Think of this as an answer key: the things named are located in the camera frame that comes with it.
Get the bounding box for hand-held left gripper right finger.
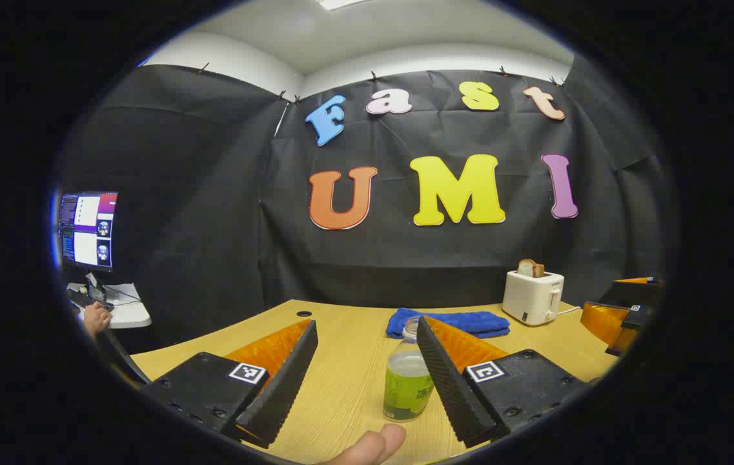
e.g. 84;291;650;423
416;316;591;448

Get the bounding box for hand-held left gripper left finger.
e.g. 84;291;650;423
141;319;320;450

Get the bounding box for green label water bottle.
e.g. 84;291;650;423
383;316;435;424

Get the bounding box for blue folded towel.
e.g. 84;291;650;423
385;308;511;340

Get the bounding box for white toaster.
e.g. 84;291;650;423
502;268;565;326

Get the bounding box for white side table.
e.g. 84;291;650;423
66;283;152;330

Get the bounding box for black backdrop cloth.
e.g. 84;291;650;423
57;63;671;349

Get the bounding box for black keyboard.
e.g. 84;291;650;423
67;284;114;312

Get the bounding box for computer monitor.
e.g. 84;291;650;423
57;191;119;271

